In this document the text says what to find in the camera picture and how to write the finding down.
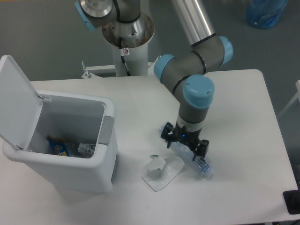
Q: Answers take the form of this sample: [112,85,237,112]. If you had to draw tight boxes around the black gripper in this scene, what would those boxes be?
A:
[160,123,210,161]

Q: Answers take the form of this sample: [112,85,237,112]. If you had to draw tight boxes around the clear crushed plastic bottle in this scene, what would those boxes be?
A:
[158,122,213,177]

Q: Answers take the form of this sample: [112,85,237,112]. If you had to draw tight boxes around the white plastic wrapper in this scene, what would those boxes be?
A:
[142,155,185,192]

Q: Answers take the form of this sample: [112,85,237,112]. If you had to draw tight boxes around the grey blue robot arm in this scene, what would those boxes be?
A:
[75,0,233,158]

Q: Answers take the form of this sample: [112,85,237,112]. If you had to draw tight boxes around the white plastic trash can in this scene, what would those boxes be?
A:
[0,90,118,193]

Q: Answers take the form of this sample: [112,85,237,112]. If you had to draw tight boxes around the white trash can lid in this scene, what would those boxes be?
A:
[0,55,51,150]

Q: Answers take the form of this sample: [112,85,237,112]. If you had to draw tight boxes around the clear crumpled wrapper in bin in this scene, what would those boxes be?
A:
[64,142,96,158]

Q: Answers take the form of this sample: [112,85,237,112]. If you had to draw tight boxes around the black device at table edge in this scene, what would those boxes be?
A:
[283,190,300,215]

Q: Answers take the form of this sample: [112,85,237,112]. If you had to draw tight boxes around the blue orange snack packet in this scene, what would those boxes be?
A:
[47,136,70,157]

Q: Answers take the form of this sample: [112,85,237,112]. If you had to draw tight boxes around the white furniture leg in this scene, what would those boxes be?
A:
[278,80,300,118]

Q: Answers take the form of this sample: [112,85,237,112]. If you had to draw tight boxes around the blue plastic bag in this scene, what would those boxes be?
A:
[246,0,289,29]

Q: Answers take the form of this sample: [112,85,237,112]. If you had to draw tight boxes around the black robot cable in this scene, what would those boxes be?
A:
[118,37,131,77]

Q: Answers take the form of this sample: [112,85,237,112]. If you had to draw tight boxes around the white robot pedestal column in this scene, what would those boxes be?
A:
[102,12,154,76]

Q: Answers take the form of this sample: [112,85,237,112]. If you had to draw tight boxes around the white pedestal base frame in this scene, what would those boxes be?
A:
[81,55,161,79]

